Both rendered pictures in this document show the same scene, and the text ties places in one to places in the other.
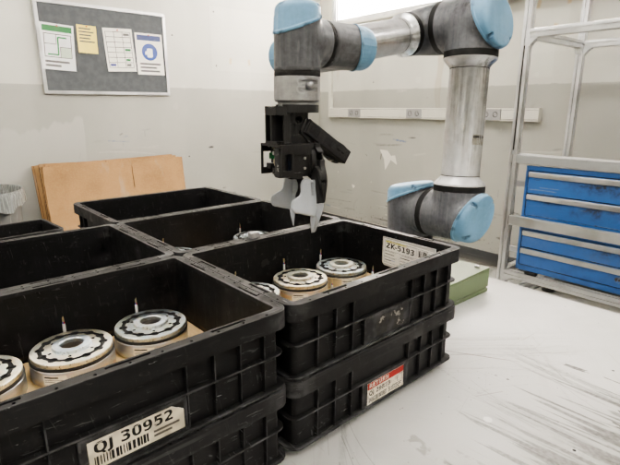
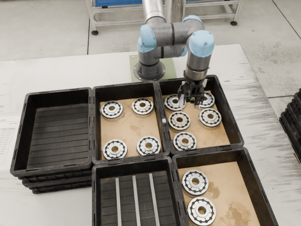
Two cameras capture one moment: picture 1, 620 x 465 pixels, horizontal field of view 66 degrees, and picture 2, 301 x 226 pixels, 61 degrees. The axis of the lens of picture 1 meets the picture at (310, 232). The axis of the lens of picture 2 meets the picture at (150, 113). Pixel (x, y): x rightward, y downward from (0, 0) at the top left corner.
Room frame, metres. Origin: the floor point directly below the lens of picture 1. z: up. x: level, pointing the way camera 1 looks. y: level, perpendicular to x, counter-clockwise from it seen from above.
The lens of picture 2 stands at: (0.58, 0.64, 1.80)
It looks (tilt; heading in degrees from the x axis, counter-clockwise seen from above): 53 degrees down; 304
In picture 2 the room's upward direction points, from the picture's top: straight up
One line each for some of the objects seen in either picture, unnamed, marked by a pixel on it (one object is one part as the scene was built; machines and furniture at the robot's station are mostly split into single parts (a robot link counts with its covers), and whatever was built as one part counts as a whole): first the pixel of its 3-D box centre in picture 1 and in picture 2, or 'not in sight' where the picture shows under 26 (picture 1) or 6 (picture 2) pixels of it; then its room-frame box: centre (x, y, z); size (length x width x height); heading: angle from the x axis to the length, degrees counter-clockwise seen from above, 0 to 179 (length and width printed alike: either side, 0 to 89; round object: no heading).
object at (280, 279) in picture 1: (300, 278); (179, 120); (0.84, 0.02, 0.86); 0.10 x 0.10 x 0.01
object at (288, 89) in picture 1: (298, 91); (197, 69); (0.81, 0.02, 1.20); 0.08 x 0.08 x 0.05
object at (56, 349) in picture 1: (71, 344); (201, 210); (0.58, 0.32, 0.86); 0.05 x 0.05 x 0.01
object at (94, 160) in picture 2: (231, 225); (127, 119); (1.01, 0.17, 0.92); 0.40 x 0.30 x 0.02; 132
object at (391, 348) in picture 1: (324, 339); not in sight; (0.79, -0.03, 0.76); 0.40 x 0.30 x 0.12; 132
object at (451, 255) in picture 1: (325, 256); (195, 111); (0.79, -0.03, 0.92); 0.40 x 0.30 x 0.02; 132
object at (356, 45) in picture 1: (336, 48); (188, 32); (0.89, -0.05, 1.27); 0.11 x 0.11 x 0.08; 39
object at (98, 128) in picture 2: (232, 248); (128, 125); (1.01, 0.17, 0.87); 0.40 x 0.30 x 0.11; 132
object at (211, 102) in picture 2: not in sight; (204, 99); (0.81, -0.16, 0.86); 0.10 x 0.10 x 0.01
